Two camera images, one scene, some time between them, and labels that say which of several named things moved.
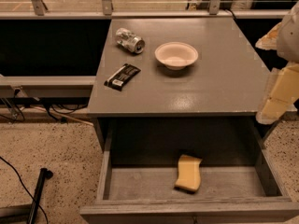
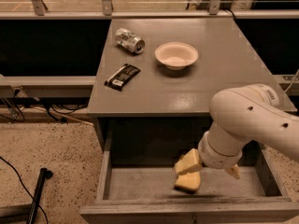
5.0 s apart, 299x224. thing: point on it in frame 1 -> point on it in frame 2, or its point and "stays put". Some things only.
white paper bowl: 176,55 stays put
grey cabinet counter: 178,67 stays put
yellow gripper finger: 269,41 -> 219,153
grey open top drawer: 222,195 stays put
